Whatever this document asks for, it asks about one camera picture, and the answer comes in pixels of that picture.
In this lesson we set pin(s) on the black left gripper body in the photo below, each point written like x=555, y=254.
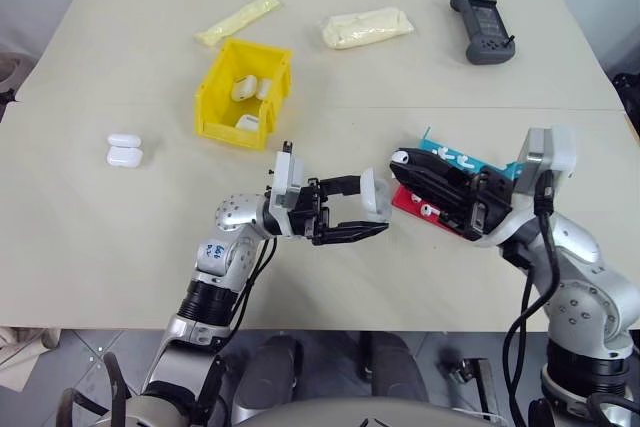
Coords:
x=309, y=212

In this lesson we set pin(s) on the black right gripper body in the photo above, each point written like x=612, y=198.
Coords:
x=490, y=202

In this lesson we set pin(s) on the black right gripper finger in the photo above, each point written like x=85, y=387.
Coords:
x=440, y=194
x=435, y=164

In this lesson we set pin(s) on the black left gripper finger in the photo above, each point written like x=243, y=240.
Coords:
x=355, y=231
x=342, y=184

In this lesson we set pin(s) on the white earbud case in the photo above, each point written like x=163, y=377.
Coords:
x=124, y=157
x=124, y=140
x=247, y=123
x=243, y=88
x=372, y=194

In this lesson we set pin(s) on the white earbud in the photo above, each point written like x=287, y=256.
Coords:
x=442, y=151
x=398, y=157
x=465, y=161
x=426, y=210
x=415, y=197

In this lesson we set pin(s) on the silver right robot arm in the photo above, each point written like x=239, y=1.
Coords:
x=575, y=242

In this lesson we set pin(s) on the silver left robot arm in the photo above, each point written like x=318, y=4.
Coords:
x=234, y=213

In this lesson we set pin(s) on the closed white earbud case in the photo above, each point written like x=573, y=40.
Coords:
x=124, y=140
x=247, y=123
x=124, y=157
x=243, y=88

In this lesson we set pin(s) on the yellow plastic bin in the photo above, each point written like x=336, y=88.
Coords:
x=215, y=97

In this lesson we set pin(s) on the red earbud tray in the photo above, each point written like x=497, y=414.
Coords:
x=402, y=203

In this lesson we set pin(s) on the teal earbud tray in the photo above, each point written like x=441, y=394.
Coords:
x=487, y=163

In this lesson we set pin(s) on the dark rounded shape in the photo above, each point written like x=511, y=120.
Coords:
x=395, y=364
x=270, y=367

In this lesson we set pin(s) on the grey handheld remote controller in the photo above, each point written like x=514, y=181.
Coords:
x=482, y=24

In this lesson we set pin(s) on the wide pale yellow bag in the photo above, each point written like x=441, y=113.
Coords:
x=367, y=28

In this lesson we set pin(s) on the black equipment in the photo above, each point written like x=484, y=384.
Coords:
x=629, y=92

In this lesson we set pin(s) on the silver robot torso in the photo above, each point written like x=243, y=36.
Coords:
x=350, y=414

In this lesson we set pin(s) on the long pale yellow packet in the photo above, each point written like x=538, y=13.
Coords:
x=235, y=21

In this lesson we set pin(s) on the beige cloth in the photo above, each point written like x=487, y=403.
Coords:
x=22, y=352

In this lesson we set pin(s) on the dark grey equipment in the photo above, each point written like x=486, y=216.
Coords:
x=11, y=72

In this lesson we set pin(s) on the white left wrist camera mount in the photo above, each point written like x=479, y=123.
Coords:
x=287, y=172

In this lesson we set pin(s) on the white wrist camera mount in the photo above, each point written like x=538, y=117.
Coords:
x=560, y=152
x=287, y=172

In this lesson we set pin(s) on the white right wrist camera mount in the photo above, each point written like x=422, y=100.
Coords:
x=560, y=152

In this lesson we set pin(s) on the metal frame piece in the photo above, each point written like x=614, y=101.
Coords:
x=472, y=377

